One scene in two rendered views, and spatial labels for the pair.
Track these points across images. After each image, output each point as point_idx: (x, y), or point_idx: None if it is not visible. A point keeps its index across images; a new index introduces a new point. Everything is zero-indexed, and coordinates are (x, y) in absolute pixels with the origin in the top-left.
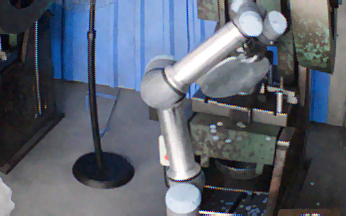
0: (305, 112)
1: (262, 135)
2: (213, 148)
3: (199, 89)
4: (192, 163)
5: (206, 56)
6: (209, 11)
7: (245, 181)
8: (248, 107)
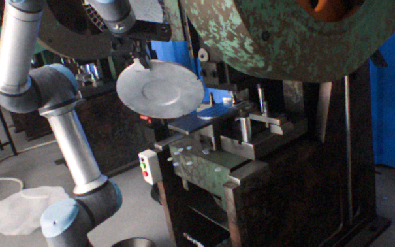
0: (340, 153)
1: (217, 164)
2: (186, 171)
3: None
4: (88, 177)
5: (0, 47)
6: (176, 29)
7: None
8: (189, 130)
